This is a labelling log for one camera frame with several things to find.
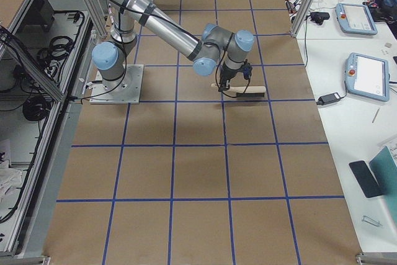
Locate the beige hand brush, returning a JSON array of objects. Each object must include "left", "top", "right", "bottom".
[{"left": 211, "top": 83, "right": 266, "bottom": 98}]

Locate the black webcam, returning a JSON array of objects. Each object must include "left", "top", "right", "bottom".
[{"left": 310, "top": 12, "right": 330, "bottom": 25}]

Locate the far teach pendant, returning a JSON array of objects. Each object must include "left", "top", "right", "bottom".
[{"left": 335, "top": 2, "right": 378, "bottom": 35}]

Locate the teal notebook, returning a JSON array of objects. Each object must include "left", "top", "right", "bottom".
[{"left": 370, "top": 146, "right": 396, "bottom": 199}]

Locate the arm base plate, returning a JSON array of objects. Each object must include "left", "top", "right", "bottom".
[{"left": 89, "top": 64, "right": 144, "bottom": 104}]

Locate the aluminium frame post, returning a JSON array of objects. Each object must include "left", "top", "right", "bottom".
[{"left": 290, "top": 0, "right": 329, "bottom": 38}]

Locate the teach pendant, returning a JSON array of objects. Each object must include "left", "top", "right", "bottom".
[
  {"left": 344, "top": 53, "right": 390, "bottom": 102},
  {"left": 335, "top": 2, "right": 378, "bottom": 35}
]

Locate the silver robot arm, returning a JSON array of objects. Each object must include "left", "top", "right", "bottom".
[{"left": 108, "top": 0, "right": 254, "bottom": 92}]

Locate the black smartphone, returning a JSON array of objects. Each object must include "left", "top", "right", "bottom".
[{"left": 349, "top": 160, "right": 383, "bottom": 198}]

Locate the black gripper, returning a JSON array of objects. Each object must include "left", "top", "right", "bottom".
[{"left": 217, "top": 60, "right": 252, "bottom": 91}]

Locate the near teach pendant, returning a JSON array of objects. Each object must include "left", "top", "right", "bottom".
[{"left": 344, "top": 53, "right": 390, "bottom": 102}]

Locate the white crumpled cloth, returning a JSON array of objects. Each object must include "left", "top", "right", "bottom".
[{"left": 1, "top": 160, "right": 22, "bottom": 200}]

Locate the black power adapter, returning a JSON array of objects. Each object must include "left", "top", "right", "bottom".
[{"left": 316, "top": 92, "right": 342, "bottom": 106}]

